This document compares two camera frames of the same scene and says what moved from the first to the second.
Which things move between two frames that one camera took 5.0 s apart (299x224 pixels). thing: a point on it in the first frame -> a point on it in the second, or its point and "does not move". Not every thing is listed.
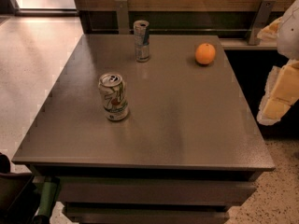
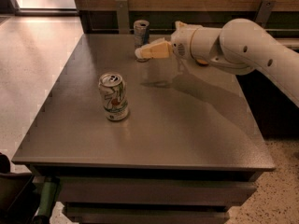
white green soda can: x=113 y=90 does not move
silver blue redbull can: x=142 y=40 does not move
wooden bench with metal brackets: x=233 y=12 does not move
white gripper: x=290 y=32 -> x=181 y=45
